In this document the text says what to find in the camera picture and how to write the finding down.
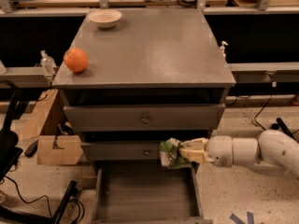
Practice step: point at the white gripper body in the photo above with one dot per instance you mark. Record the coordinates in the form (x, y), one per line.
(220, 150)

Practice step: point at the grey middle drawer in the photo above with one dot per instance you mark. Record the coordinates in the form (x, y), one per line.
(122, 151)

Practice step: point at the black chair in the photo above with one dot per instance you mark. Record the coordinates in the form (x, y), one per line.
(9, 152)

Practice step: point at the white bowl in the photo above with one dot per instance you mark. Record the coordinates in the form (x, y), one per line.
(105, 18)

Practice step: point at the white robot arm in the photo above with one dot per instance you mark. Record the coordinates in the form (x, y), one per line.
(272, 153)

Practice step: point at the black remote on floor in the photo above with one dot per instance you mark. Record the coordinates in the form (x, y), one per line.
(31, 150)

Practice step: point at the white pump bottle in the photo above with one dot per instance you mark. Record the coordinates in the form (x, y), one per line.
(223, 47)

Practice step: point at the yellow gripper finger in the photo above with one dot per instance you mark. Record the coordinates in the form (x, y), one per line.
(196, 144)
(195, 155)

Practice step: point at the wooden block with cutout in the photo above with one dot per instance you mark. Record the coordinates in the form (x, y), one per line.
(59, 150)

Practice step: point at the grey three-drawer cabinet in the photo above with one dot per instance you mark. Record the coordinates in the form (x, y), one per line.
(153, 56)

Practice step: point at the grey top drawer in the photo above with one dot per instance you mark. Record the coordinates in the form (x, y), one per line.
(112, 118)

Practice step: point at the green jalapeno chip bag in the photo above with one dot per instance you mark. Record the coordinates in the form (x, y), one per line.
(170, 156)

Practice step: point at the black floor stand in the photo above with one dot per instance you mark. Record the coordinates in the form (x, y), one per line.
(14, 217)

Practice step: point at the clear sanitizer bottle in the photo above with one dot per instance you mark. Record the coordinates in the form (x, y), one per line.
(47, 62)

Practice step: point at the orange fruit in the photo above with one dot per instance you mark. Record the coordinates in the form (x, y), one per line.
(76, 60)

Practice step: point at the open grey bottom drawer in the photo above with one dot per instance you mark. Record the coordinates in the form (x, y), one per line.
(143, 192)

